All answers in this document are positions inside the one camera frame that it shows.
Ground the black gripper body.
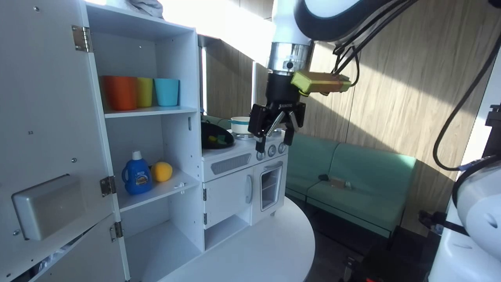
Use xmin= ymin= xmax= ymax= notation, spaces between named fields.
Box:
xmin=247 ymin=71 xmax=306 ymax=139

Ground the yellow round toy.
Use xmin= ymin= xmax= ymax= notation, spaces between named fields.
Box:
xmin=150 ymin=159 xmax=175 ymax=184

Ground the blue toy detergent bottle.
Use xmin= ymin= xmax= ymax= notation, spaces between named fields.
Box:
xmin=120 ymin=150 xmax=154 ymax=197

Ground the white plastic pot teal stripe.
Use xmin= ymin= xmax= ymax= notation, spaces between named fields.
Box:
xmin=228 ymin=114 xmax=258 ymax=137

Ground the black toy pot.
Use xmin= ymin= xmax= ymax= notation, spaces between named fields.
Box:
xmin=200 ymin=120 xmax=236 ymax=150

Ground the white oven door with window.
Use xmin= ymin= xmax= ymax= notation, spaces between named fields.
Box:
xmin=258 ymin=161 xmax=286 ymax=209

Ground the small brown object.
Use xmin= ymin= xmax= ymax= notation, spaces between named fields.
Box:
xmin=330 ymin=176 xmax=352 ymax=190

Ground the green sofa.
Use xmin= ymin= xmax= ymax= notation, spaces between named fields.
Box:
xmin=284 ymin=132 xmax=419 ymax=239

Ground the white toy kitchen cabinet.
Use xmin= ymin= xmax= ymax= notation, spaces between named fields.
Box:
xmin=82 ymin=0 xmax=291 ymax=282

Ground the round white table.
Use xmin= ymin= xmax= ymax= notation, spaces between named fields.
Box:
xmin=154 ymin=194 xmax=317 ymax=282

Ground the light blue plastic cup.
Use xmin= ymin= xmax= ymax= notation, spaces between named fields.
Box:
xmin=153 ymin=76 xmax=181 ymax=107

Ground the yellow-green plastic cup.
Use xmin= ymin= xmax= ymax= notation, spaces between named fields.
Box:
xmin=136 ymin=76 xmax=154 ymax=109

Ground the orange plastic cup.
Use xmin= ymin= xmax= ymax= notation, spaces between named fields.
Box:
xmin=100 ymin=74 xmax=139 ymax=112

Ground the silver door hinge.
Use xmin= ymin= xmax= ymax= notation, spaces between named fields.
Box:
xmin=70 ymin=23 xmax=92 ymax=53
xmin=98 ymin=175 xmax=118 ymax=198
xmin=107 ymin=220 xmax=125 ymax=242

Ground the short white cabinet door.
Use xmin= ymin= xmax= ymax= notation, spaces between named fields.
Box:
xmin=28 ymin=212 xmax=131 ymax=282

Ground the tall white cabinet door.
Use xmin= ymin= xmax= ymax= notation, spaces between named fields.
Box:
xmin=0 ymin=0 xmax=118 ymax=282

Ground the white cupboard door grey handle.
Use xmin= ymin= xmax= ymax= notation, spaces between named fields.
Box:
xmin=201 ymin=168 xmax=256 ymax=226

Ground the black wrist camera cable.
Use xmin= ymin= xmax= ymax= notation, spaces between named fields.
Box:
xmin=330 ymin=0 xmax=419 ymax=87

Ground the black arm base cable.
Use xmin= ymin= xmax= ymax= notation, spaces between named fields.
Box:
xmin=430 ymin=29 xmax=501 ymax=172

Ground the black stand bracket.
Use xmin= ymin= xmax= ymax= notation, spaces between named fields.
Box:
xmin=483 ymin=103 xmax=501 ymax=157

